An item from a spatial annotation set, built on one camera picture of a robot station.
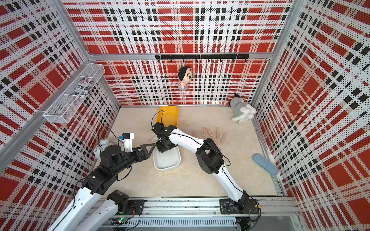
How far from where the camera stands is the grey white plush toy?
106 cm

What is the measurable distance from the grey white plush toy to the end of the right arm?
55 centimetres

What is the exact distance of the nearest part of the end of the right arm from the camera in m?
0.68
